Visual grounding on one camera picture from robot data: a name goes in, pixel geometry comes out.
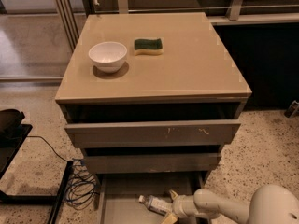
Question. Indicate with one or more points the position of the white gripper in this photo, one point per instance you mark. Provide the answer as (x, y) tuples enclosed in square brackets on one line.
[(181, 206)]

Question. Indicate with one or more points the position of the clear plastic water bottle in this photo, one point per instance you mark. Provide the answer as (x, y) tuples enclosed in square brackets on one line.
[(155, 204)]

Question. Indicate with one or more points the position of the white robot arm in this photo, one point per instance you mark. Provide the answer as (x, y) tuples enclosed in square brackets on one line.
[(269, 204)]

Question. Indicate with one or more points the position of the grey middle drawer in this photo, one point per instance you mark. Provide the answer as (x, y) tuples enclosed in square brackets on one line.
[(152, 163)]

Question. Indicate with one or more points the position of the grey drawer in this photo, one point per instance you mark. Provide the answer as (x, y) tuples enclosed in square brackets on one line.
[(153, 133), (118, 202), (152, 163)]

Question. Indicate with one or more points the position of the grey bottom drawer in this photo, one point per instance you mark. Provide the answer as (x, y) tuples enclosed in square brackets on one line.
[(118, 202)]

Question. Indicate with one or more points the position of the grey top drawer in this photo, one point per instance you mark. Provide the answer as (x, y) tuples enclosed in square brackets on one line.
[(153, 133)]

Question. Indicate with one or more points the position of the grey drawer cabinet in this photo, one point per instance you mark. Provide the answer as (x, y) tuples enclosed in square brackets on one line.
[(195, 78)]

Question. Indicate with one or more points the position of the small dark floor object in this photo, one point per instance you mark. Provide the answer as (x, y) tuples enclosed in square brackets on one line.
[(292, 109)]

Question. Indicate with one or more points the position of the white ceramic bowl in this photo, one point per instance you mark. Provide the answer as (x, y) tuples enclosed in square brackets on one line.
[(108, 57)]

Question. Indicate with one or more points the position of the green yellow sponge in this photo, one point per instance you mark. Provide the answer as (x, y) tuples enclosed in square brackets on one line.
[(144, 46)]

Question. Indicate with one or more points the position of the metal railing shelf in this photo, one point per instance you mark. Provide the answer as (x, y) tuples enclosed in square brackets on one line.
[(220, 12)]

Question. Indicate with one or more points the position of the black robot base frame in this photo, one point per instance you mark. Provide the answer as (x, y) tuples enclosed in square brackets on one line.
[(12, 135)]

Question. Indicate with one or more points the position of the metal window frame posts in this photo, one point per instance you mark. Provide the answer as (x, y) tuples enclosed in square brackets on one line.
[(67, 17)]

